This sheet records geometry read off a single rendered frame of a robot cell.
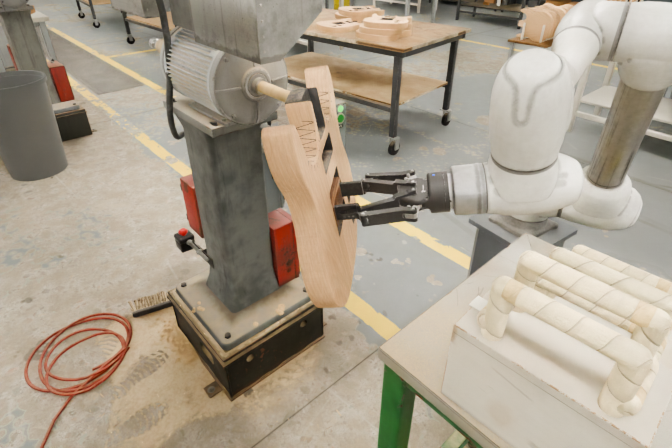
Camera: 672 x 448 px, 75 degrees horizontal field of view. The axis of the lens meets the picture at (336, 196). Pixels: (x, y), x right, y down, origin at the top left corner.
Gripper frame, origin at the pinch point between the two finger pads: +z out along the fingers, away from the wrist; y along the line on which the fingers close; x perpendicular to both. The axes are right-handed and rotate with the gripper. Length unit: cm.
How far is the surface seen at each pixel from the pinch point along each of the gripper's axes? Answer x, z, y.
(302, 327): -102, 43, 54
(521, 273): -5.4, -29.4, -15.9
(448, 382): -23.9, -17.1, -22.3
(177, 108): 0, 63, 62
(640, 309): -4.1, -42.0, -24.6
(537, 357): -12.6, -29.8, -25.6
